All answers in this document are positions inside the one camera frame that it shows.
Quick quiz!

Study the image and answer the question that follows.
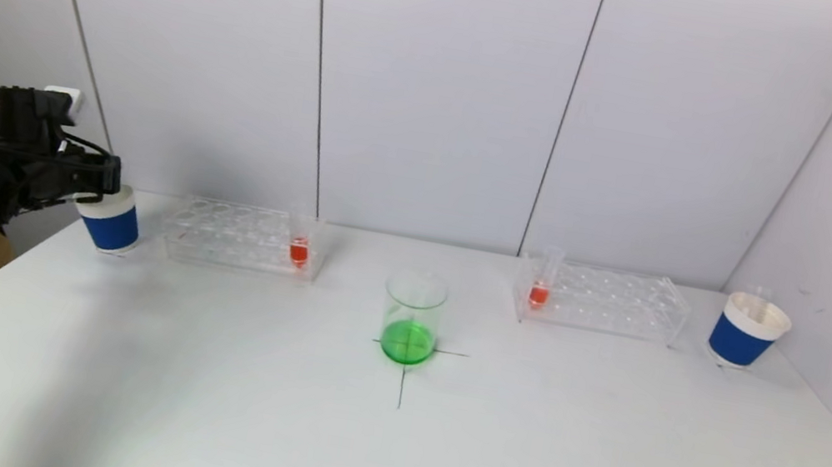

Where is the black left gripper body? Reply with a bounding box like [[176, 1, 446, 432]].
[[60, 148, 126, 206]]

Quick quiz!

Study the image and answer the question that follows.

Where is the test tube with yellow pigment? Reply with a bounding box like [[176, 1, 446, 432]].
[[743, 284, 774, 317]]

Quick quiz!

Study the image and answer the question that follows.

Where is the clear acrylic test tube rack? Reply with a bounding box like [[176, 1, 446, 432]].
[[155, 191, 332, 286], [507, 253, 694, 351]]

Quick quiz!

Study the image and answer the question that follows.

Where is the test tube with red liquid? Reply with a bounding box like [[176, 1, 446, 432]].
[[526, 244, 565, 314], [281, 203, 318, 271]]

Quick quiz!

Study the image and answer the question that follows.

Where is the clear glass beaker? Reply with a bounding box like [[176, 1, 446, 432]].
[[373, 265, 452, 372]]

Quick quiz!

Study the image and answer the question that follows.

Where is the blue white paper cup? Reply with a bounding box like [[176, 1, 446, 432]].
[[703, 288, 797, 378], [67, 175, 149, 260]]

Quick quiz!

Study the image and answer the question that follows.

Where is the black left camera cable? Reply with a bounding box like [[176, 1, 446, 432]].
[[48, 130, 118, 209]]

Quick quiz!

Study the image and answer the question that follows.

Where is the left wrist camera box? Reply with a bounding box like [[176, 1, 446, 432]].
[[36, 83, 85, 128]]

